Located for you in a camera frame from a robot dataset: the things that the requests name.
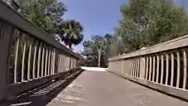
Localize wooden bridge railing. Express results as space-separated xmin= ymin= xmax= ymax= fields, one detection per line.
xmin=0 ymin=0 xmax=90 ymax=106
xmin=104 ymin=17 xmax=188 ymax=105

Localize palm tree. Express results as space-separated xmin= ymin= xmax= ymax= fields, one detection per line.
xmin=55 ymin=17 xmax=86 ymax=52

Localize wood of green trees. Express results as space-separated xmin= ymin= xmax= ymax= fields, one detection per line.
xmin=0 ymin=0 xmax=188 ymax=78

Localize pale sandy path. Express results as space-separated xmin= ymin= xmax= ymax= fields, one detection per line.
xmin=80 ymin=65 xmax=109 ymax=74

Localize wooden plank bridge deck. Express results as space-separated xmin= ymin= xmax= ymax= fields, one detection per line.
xmin=7 ymin=62 xmax=188 ymax=106

